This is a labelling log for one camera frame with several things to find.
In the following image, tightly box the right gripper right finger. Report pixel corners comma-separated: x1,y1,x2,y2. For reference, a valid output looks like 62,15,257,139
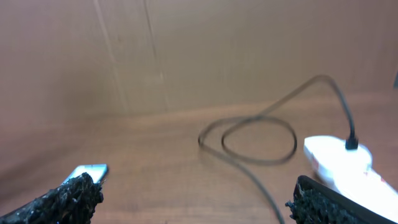
285,175,395,224

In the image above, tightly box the white power strip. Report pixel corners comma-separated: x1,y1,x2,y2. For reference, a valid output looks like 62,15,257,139
322,166,397,223

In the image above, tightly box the black USB charging cable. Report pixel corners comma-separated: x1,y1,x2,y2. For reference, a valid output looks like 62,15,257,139
197,73,359,224

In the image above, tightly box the Galaxy smartphone teal screen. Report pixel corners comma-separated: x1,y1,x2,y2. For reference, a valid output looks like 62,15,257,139
63,164,108,184

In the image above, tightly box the white charger plug adapter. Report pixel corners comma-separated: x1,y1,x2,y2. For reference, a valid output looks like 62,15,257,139
303,135,373,182

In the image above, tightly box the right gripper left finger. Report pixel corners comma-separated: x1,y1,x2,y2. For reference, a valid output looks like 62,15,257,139
1,172,104,224

